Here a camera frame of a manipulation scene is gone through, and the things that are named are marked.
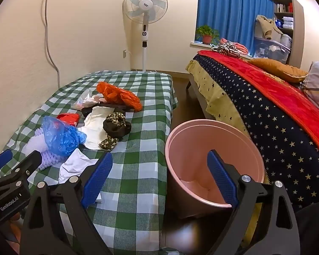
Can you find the red blanket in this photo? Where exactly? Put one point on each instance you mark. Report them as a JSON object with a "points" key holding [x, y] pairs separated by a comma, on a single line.
{"points": [[281, 93]]}

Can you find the large white paper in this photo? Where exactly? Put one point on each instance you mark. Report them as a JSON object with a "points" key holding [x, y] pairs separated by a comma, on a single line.
{"points": [[74, 164]]}

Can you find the beige jacket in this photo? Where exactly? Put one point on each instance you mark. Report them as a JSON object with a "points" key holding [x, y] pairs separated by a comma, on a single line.
{"points": [[265, 25]]}

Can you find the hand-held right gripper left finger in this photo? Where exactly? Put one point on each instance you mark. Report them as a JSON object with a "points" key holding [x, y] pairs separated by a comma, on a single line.
{"points": [[97, 180]]}

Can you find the orange pillow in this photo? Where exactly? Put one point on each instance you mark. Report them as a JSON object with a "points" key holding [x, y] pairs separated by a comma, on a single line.
{"points": [[279, 69]]}

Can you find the blue curtain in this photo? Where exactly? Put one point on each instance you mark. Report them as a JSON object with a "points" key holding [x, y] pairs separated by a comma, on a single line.
{"points": [[228, 10]]}

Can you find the black cloth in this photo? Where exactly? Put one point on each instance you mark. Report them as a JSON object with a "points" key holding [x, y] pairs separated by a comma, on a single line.
{"points": [[87, 112]]}

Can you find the clear plastic bag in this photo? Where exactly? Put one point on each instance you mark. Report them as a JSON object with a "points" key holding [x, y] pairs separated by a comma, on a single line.
{"points": [[82, 99]]}

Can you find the cream white cloth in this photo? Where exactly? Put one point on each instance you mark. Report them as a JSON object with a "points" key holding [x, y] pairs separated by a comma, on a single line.
{"points": [[95, 127]]}

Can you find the potted green plant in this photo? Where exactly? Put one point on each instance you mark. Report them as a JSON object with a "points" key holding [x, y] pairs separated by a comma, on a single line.
{"points": [[207, 32]]}

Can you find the dark floral cloth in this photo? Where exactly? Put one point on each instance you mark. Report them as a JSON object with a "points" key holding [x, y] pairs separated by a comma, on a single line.
{"points": [[114, 126]]}

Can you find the clear plastic storage box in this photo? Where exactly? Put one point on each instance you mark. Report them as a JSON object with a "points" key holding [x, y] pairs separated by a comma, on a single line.
{"points": [[268, 49]]}

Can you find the striped cloth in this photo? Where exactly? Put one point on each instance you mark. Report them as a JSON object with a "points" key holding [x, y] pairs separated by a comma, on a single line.
{"points": [[228, 48]]}

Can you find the wooden bookshelf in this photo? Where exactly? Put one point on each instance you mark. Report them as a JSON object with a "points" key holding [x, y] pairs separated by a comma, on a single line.
{"points": [[297, 32]]}

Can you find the yellow star bed sheet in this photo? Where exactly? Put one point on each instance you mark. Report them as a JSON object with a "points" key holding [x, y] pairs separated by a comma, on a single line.
{"points": [[215, 103]]}

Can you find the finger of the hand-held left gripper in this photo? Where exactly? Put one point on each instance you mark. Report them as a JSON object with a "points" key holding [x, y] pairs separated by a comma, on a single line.
{"points": [[0, 160], [26, 163]]}

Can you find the navy star blanket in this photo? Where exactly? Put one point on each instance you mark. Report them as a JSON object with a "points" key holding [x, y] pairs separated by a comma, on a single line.
{"points": [[268, 122]]}

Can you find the stack of white towels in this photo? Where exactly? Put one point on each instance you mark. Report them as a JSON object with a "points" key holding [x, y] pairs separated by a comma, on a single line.
{"points": [[287, 22]]}

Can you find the red plastic wrapper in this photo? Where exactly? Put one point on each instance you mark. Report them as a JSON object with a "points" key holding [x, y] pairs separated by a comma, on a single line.
{"points": [[67, 118]]}

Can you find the white wall outlet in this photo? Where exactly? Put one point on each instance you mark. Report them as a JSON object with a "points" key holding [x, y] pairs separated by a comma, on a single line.
{"points": [[124, 53]]}

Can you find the pink plastic bin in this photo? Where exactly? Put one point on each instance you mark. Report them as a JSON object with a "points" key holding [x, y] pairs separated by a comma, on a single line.
{"points": [[191, 159]]}

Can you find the orange plastic bag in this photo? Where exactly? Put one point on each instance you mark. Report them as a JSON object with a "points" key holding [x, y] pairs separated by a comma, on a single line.
{"points": [[122, 97]]}

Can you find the white standing fan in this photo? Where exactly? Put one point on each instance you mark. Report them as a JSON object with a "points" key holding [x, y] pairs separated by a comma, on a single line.
{"points": [[145, 5]]}

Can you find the row of books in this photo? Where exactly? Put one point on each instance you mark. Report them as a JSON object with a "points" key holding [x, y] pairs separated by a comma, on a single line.
{"points": [[283, 7]]}

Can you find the green checked tablecloth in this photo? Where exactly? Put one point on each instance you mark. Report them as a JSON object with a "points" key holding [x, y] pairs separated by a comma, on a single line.
{"points": [[138, 127]]}

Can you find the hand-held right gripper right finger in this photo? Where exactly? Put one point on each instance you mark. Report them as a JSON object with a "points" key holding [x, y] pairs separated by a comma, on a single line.
{"points": [[222, 178]]}

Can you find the blue plastic bag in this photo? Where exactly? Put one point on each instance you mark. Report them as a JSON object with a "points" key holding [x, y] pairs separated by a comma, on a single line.
{"points": [[58, 138]]}

